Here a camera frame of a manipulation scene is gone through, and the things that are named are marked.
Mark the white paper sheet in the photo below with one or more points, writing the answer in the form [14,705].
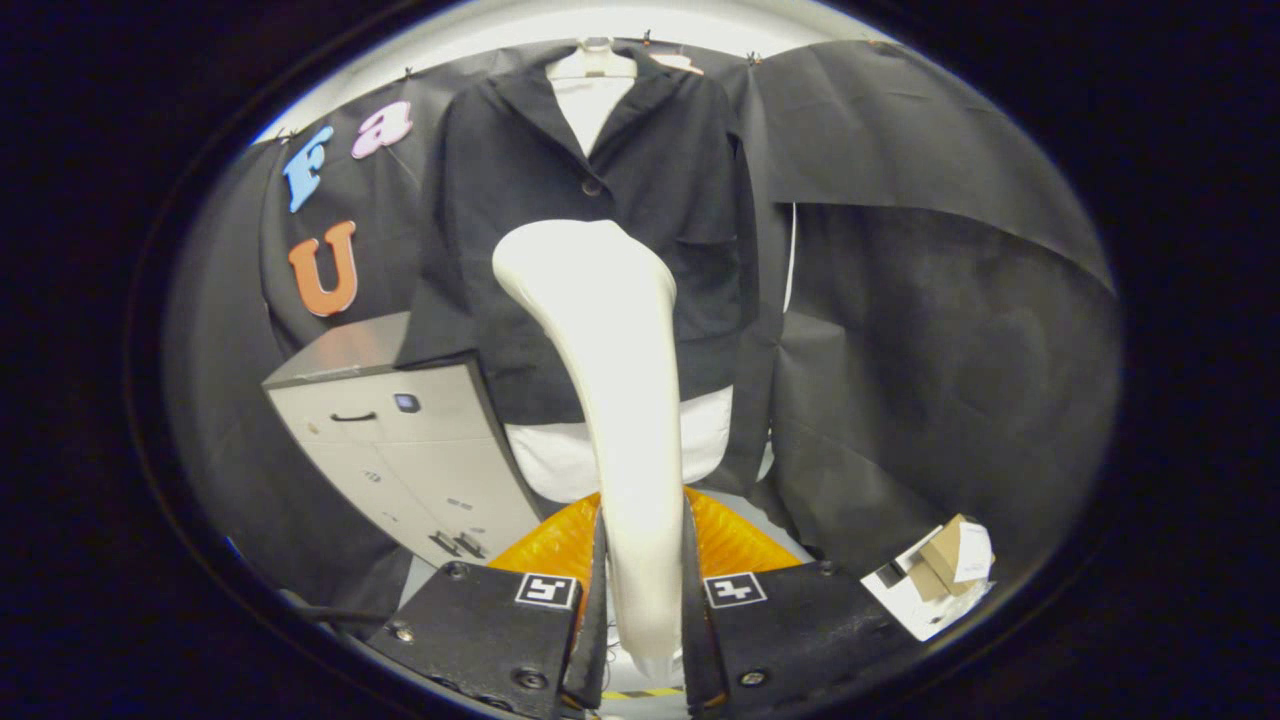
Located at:
[915,615]

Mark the yellow black floor tape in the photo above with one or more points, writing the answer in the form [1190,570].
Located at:
[640,692]

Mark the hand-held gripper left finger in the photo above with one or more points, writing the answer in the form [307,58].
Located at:
[593,655]

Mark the black jacket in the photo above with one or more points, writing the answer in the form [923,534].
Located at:
[520,180]

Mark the white hanger bust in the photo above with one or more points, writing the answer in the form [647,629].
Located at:
[592,62]

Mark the grey drawer cabinet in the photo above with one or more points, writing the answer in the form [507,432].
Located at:
[420,470]

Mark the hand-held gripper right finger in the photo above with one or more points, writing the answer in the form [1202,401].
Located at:
[700,650]

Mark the black backdrop cloth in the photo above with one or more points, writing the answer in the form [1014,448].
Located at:
[950,380]

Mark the white garment steamer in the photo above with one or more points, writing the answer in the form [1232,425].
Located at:
[630,400]

